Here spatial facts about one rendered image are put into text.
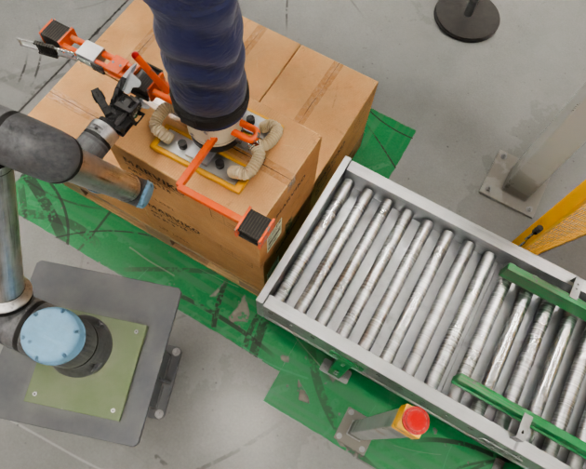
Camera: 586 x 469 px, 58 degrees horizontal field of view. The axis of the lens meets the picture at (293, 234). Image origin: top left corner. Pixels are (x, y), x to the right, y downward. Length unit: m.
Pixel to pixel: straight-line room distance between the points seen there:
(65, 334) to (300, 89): 1.44
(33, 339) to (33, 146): 0.58
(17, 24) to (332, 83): 2.01
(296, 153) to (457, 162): 1.41
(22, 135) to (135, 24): 1.58
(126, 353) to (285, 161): 0.79
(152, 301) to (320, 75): 1.26
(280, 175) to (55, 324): 0.79
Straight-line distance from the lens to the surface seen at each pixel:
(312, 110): 2.35
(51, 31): 1.97
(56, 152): 1.20
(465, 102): 3.23
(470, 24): 3.57
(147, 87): 1.76
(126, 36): 2.66
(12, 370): 1.90
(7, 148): 1.20
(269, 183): 1.70
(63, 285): 1.91
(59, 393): 1.81
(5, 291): 1.55
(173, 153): 1.75
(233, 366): 2.49
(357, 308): 1.99
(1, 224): 1.39
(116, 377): 1.76
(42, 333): 1.56
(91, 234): 2.79
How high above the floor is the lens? 2.46
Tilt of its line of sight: 68 degrees down
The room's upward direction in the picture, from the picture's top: 6 degrees clockwise
